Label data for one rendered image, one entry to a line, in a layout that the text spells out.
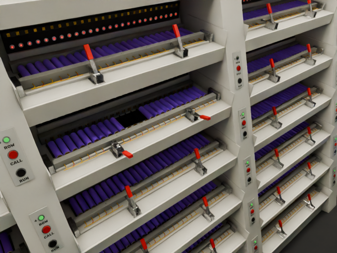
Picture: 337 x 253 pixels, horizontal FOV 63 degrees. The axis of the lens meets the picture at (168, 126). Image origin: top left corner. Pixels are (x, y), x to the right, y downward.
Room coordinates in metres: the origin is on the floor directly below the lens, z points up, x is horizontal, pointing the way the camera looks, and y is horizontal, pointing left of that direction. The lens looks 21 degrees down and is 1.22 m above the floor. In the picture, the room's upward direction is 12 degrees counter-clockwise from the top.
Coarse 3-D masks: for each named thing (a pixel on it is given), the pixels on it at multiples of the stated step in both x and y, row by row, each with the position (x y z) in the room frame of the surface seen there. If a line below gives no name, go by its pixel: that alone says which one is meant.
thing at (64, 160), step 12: (204, 96) 0.89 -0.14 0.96; (180, 108) 0.83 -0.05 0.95; (192, 108) 0.85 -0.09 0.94; (156, 120) 0.77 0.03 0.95; (120, 132) 0.72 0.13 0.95; (132, 132) 0.73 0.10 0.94; (96, 144) 0.67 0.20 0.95; (108, 144) 0.69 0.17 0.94; (72, 156) 0.63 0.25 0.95; (84, 156) 0.65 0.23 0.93; (96, 156) 0.65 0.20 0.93
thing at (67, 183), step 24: (168, 96) 0.94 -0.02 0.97; (216, 96) 0.91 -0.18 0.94; (72, 120) 0.77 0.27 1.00; (144, 120) 0.81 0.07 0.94; (216, 120) 0.86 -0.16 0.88; (120, 144) 0.71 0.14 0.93; (144, 144) 0.70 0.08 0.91; (168, 144) 0.75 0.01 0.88; (48, 168) 0.60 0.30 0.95; (72, 168) 0.62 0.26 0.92; (96, 168) 0.62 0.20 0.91; (120, 168) 0.66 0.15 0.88; (72, 192) 0.59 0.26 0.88
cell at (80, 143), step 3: (72, 135) 0.72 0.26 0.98; (75, 135) 0.72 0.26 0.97; (72, 138) 0.71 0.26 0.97; (75, 138) 0.70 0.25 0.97; (78, 138) 0.70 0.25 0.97; (75, 141) 0.70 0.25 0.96; (78, 141) 0.69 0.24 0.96; (81, 141) 0.69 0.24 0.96; (78, 144) 0.68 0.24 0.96; (81, 144) 0.68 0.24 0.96; (78, 147) 0.68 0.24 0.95
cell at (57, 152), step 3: (51, 141) 0.69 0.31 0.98; (48, 144) 0.69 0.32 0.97; (51, 144) 0.68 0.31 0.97; (54, 144) 0.68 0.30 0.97; (51, 147) 0.67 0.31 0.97; (54, 147) 0.67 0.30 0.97; (57, 147) 0.68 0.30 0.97; (51, 150) 0.67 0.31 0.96; (54, 150) 0.66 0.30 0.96; (57, 150) 0.66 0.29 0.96; (54, 153) 0.65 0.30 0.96; (57, 153) 0.65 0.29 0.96; (60, 153) 0.65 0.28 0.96; (57, 156) 0.64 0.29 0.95
